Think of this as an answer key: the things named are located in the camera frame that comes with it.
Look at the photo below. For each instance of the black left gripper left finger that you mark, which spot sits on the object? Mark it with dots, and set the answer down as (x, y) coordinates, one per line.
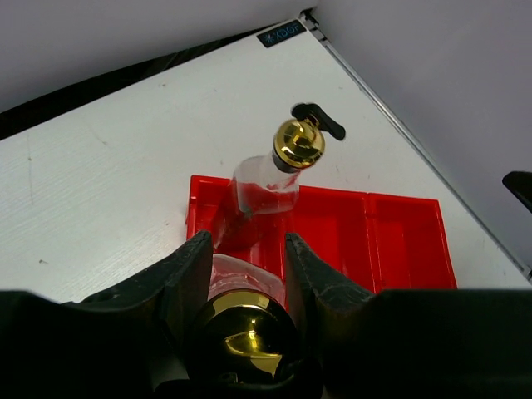
(167, 295)

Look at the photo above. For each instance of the red plastic divided bin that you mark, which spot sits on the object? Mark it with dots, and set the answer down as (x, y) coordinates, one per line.
(379, 241)

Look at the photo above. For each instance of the glass oil bottle gold cap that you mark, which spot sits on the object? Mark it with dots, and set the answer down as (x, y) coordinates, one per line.
(264, 187)

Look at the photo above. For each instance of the blue table logo sticker right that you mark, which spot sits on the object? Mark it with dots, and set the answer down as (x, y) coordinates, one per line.
(281, 33)

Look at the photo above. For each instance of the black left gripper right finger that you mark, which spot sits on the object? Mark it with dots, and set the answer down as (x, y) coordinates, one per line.
(323, 303)

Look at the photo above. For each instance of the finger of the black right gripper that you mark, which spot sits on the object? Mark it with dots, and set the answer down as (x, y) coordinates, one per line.
(519, 184)

